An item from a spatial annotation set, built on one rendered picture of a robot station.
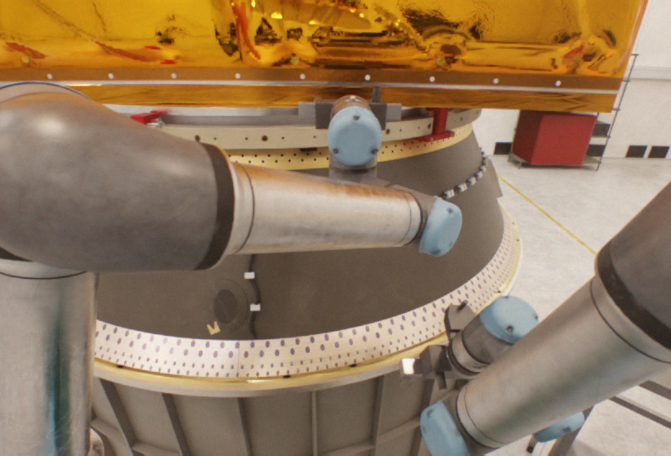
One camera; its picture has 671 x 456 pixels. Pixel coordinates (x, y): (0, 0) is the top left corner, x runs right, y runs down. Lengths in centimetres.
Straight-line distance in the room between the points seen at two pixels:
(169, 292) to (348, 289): 45
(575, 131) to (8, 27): 139
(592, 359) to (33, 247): 37
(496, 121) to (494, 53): 621
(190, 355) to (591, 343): 85
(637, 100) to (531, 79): 747
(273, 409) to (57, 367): 73
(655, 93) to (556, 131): 753
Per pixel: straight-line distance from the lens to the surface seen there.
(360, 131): 50
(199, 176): 24
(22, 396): 45
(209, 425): 117
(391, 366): 99
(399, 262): 100
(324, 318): 94
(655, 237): 27
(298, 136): 87
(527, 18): 97
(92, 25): 102
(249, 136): 87
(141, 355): 105
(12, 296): 40
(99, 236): 24
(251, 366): 95
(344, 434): 123
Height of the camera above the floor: 189
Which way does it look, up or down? 27 degrees down
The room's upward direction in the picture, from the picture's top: 1 degrees clockwise
